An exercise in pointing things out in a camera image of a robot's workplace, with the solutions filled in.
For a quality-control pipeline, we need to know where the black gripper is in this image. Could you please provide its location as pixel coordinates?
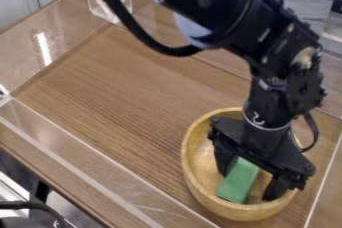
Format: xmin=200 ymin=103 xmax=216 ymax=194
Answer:
xmin=207 ymin=115 xmax=316 ymax=201

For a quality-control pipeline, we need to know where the green rectangular block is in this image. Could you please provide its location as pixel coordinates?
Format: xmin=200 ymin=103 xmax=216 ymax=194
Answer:
xmin=216 ymin=157 xmax=259 ymax=204

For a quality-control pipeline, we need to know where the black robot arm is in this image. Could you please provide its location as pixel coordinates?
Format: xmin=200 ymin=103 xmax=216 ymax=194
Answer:
xmin=103 ymin=0 xmax=326 ymax=201

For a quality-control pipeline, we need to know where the brown wooden bowl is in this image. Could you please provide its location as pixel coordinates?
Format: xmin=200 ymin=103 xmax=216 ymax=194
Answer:
xmin=180 ymin=107 xmax=299 ymax=222

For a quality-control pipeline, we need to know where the black table leg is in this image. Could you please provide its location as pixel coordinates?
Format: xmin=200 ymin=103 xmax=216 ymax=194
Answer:
xmin=29 ymin=180 xmax=50 ymax=203

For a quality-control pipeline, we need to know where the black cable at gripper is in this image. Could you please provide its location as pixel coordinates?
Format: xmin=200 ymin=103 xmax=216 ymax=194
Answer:
xmin=300 ymin=111 xmax=320 ymax=154

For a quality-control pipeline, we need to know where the clear acrylic tray wall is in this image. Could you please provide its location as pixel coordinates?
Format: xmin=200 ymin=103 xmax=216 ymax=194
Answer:
xmin=0 ymin=0 xmax=342 ymax=228

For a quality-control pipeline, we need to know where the black cable lower left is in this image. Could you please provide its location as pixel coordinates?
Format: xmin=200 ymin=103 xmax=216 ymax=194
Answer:
xmin=0 ymin=200 xmax=68 ymax=228

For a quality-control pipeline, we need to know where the clear acrylic corner bracket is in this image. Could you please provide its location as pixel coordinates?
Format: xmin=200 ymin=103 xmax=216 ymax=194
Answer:
xmin=87 ymin=0 xmax=132 ymax=25

